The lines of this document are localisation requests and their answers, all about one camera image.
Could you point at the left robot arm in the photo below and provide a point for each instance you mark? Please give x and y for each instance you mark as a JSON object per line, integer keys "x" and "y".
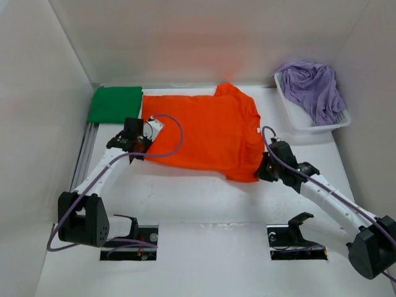
{"x": 82, "y": 217}

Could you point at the white plastic laundry basket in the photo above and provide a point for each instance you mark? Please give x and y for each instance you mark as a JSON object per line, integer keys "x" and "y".
{"x": 298, "y": 121}

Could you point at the orange t shirt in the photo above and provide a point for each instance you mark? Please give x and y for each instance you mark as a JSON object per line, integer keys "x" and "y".
{"x": 218, "y": 132}

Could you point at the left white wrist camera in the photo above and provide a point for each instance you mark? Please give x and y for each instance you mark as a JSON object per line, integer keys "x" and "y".
{"x": 152, "y": 128}

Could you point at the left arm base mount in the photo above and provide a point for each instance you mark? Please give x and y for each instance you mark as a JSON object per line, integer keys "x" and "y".
{"x": 142, "y": 247}

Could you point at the lavender t shirt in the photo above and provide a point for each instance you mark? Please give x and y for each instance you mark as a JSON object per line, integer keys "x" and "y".
{"x": 313, "y": 87}

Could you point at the green t shirt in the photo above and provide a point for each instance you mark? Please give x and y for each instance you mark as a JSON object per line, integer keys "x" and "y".
{"x": 112, "y": 105}

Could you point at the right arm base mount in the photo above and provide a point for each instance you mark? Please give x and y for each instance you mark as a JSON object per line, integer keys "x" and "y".
{"x": 287, "y": 243}

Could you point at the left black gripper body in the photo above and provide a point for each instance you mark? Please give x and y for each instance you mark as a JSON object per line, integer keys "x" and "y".
{"x": 145, "y": 142}

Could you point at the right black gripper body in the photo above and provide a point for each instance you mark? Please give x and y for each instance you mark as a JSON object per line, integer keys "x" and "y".
{"x": 268, "y": 171}

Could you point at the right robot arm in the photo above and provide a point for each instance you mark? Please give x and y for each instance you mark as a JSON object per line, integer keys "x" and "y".
{"x": 364, "y": 239}

